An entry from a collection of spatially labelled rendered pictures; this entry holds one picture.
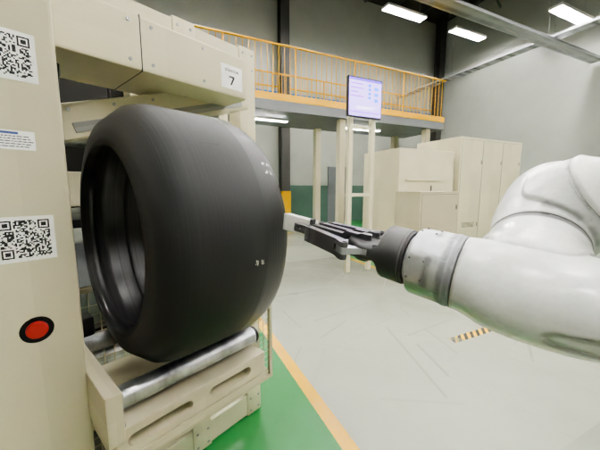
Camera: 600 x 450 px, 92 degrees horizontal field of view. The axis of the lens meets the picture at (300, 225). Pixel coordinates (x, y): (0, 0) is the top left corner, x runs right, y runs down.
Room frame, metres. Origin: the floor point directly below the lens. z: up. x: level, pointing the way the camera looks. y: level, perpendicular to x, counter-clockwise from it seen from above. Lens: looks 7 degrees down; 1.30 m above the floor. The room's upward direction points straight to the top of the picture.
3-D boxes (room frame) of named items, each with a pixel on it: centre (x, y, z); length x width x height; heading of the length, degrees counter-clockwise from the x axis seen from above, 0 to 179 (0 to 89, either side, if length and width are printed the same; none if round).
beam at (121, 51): (1.01, 0.49, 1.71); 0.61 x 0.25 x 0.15; 139
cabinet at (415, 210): (4.99, -2.18, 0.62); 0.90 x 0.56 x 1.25; 115
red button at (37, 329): (0.48, 0.46, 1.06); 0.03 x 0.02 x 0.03; 139
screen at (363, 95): (4.44, -0.94, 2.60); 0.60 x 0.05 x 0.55; 115
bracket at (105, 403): (0.59, 0.47, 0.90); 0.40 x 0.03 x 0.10; 49
